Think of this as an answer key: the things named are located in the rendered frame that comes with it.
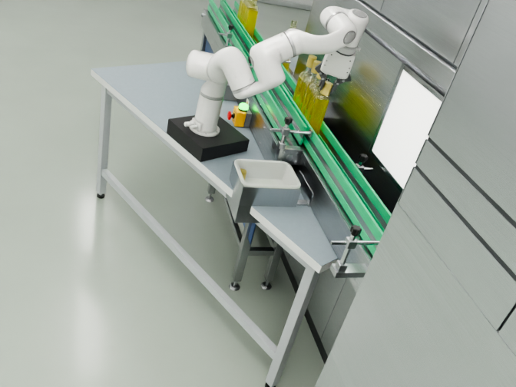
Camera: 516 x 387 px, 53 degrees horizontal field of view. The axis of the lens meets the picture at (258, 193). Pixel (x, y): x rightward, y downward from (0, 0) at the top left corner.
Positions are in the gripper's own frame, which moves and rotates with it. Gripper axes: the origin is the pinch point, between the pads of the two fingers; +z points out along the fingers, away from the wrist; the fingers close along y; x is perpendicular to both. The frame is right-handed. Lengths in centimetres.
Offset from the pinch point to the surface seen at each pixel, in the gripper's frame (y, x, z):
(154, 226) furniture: 51, 5, 101
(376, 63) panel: -14.1, -7.7, -10.1
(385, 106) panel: -20.1, 7.7, -4.1
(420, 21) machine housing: -19.6, -2.3, -31.5
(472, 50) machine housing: -10, 75, -61
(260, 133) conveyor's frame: 16.6, -9.8, 38.5
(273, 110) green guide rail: 14.7, -10.1, 25.3
